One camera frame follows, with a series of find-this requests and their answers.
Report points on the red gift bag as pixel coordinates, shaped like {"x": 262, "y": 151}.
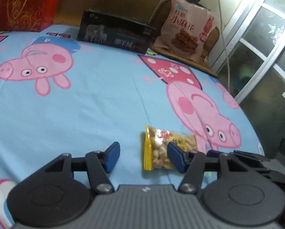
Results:
{"x": 29, "y": 7}

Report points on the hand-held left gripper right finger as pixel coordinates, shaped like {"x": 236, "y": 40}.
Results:
{"x": 174, "y": 156}

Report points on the yellow clear snack packet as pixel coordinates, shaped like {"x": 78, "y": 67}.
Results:
{"x": 159, "y": 151}

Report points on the dark box with green edge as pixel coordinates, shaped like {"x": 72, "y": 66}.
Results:
{"x": 116, "y": 32}

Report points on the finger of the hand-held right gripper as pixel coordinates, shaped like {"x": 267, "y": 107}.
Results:
{"x": 252, "y": 156}
{"x": 268, "y": 174}

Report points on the printed blue cartoon blanket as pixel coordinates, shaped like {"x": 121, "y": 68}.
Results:
{"x": 85, "y": 109}

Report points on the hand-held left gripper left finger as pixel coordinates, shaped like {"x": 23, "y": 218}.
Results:
{"x": 112, "y": 156}

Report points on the white framed glass door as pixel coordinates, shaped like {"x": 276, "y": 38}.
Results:
{"x": 264, "y": 40}

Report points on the large pink snack bag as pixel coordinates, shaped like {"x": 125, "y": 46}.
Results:
{"x": 185, "y": 28}

